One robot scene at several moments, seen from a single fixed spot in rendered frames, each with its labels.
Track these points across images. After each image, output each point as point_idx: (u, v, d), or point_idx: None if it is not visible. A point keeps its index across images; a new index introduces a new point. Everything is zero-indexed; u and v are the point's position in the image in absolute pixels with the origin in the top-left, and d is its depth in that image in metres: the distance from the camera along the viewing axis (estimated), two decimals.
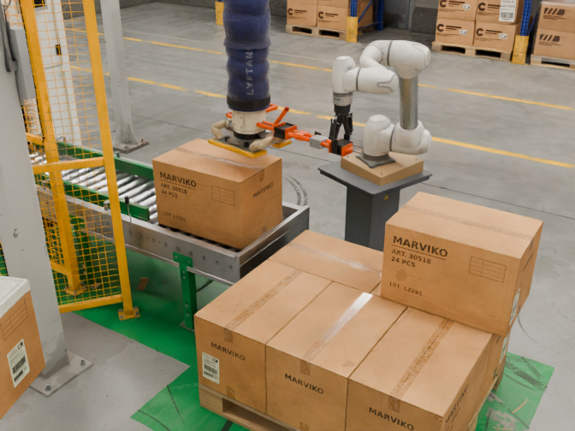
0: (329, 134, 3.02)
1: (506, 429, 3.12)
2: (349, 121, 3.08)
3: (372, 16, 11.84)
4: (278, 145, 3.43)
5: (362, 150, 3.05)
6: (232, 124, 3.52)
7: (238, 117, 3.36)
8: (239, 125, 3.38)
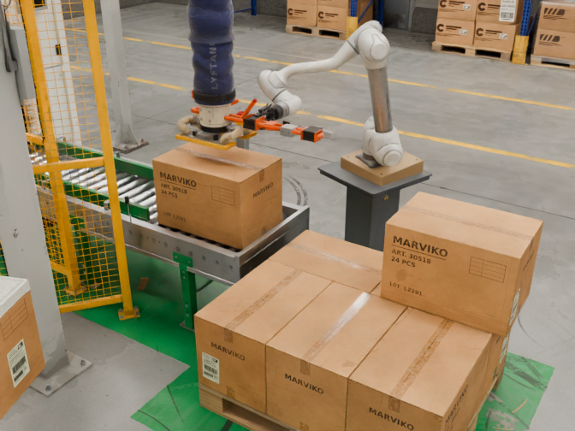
0: (263, 129, 3.50)
1: (506, 429, 3.12)
2: (265, 108, 3.49)
3: (372, 16, 11.84)
4: (246, 137, 3.56)
5: (332, 135, 3.24)
6: (198, 119, 3.61)
7: (206, 111, 3.46)
8: (206, 119, 3.48)
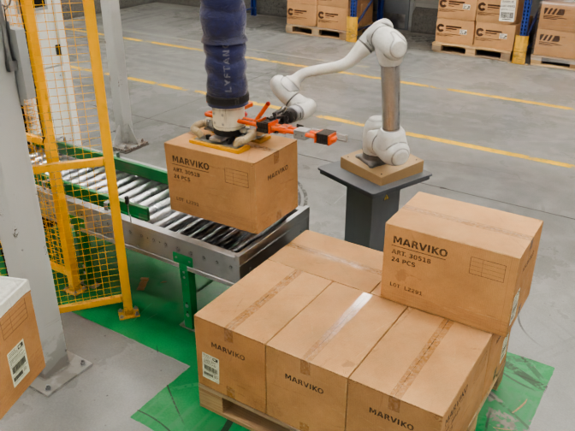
0: (277, 132, 3.44)
1: (506, 429, 3.12)
2: (280, 111, 3.43)
3: (372, 16, 11.84)
4: (259, 140, 3.51)
5: (346, 138, 3.18)
6: (211, 122, 3.57)
7: (219, 115, 3.43)
8: (220, 122, 3.44)
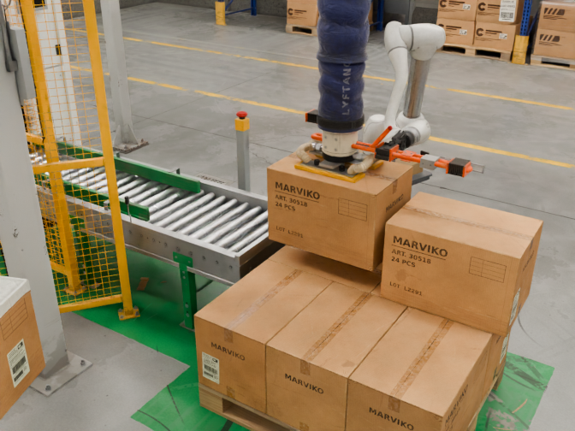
0: (395, 159, 3.12)
1: (506, 429, 3.12)
2: (398, 135, 3.11)
3: (372, 16, 11.84)
4: (373, 167, 3.19)
5: (483, 168, 2.85)
6: (318, 146, 3.25)
7: (332, 139, 3.10)
8: (332, 147, 3.12)
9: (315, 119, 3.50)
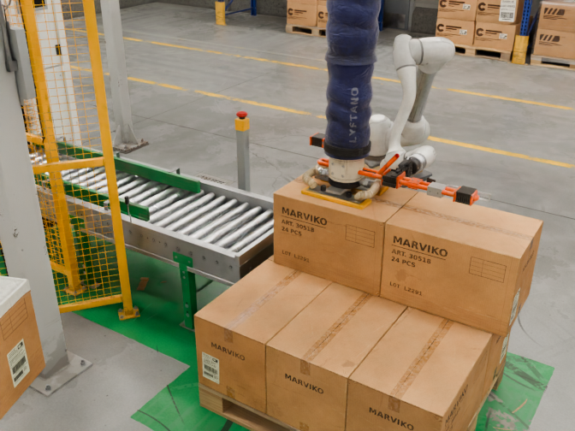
0: (402, 185, 3.16)
1: (506, 429, 3.12)
2: None
3: None
4: (379, 192, 3.22)
5: (489, 197, 2.90)
6: (324, 172, 3.28)
7: (339, 166, 3.13)
8: (339, 174, 3.15)
9: (319, 143, 3.53)
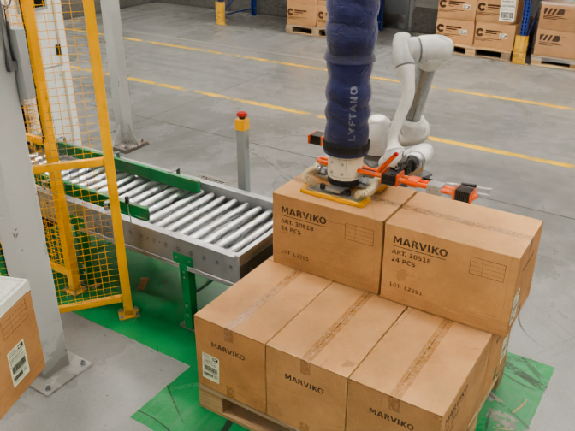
0: (400, 183, 3.18)
1: (506, 429, 3.12)
2: None
3: None
4: (378, 191, 3.24)
5: (490, 191, 2.96)
6: (323, 170, 3.29)
7: (338, 164, 3.14)
8: (338, 172, 3.16)
9: (317, 141, 3.54)
